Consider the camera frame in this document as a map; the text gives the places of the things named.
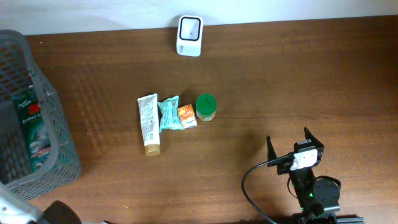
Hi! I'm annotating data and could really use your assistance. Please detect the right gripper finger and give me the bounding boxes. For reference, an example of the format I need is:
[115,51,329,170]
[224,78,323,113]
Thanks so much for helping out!
[266,136,277,167]
[304,127,323,148]

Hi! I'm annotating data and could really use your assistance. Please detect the green lid seasoning jar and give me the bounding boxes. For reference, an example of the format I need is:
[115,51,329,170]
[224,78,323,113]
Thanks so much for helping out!
[195,94,217,121]

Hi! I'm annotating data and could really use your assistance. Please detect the orange white small packet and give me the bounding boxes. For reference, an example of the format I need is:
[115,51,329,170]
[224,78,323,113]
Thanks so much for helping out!
[177,105,197,129]

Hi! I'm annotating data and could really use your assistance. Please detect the teal snack pouch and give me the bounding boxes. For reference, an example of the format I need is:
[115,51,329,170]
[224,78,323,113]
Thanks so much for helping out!
[157,96,183,133]

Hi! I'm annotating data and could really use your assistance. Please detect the white tube with gold cap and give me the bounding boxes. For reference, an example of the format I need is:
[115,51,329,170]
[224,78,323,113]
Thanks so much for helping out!
[137,93,161,156]

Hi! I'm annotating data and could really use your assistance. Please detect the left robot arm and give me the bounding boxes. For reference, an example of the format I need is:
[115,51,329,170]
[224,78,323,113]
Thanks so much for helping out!
[1,183,83,224]

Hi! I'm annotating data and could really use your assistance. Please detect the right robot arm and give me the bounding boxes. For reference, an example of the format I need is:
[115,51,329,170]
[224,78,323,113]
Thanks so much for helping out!
[266,128,364,224]

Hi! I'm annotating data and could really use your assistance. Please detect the white barcode scanner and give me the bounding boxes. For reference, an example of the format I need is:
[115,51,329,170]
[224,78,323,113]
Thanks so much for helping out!
[176,15,204,57]

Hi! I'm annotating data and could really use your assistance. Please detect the green packaged item in basket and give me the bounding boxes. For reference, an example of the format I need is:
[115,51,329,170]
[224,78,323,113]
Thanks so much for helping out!
[11,86,51,172]

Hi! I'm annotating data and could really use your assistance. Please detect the grey plastic basket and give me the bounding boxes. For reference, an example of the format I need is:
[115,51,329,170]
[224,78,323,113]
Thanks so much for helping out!
[1,30,81,200]

